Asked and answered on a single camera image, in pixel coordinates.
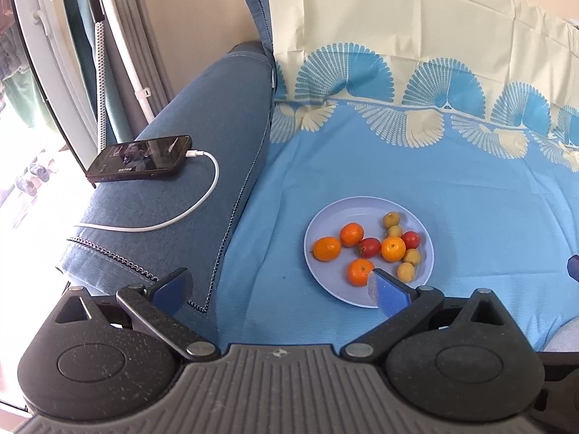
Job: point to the teal curtain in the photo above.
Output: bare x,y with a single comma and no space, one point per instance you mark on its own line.
81,54

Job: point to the small red fruit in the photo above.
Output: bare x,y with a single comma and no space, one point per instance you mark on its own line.
369,247
410,239

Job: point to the white window frame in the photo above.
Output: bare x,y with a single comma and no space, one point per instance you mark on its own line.
49,54

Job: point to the blue and cream printed sheet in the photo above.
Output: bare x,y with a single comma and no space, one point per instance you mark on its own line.
475,212

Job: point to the hanging green cloth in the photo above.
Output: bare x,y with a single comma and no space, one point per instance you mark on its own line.
22,99

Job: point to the light blue plate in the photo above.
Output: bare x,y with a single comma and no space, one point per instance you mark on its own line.
334,217

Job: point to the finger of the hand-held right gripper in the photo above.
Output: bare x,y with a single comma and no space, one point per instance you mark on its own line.
575,266

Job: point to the grey cloth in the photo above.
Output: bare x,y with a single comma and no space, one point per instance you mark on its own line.
565,339

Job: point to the small yellow-green fruit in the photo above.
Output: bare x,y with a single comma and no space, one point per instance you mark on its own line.
394,231
405,272
391,219
412,257

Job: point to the grey curtain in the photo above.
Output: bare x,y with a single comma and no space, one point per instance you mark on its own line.
144,31

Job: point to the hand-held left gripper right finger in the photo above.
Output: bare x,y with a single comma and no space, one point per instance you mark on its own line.
389,291

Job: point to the small orange tangerine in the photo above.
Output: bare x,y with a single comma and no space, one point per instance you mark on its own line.
326,248
351,233
392,248
359,272

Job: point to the white garment steamer pole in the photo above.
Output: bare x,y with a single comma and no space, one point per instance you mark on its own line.
115,13

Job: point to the grey slipper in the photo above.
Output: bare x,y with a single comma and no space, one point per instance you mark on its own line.
43,169
26,185

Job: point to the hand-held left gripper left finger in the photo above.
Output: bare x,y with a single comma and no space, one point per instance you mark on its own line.
174,287

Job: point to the black smartphone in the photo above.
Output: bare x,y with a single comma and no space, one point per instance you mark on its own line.
135,158

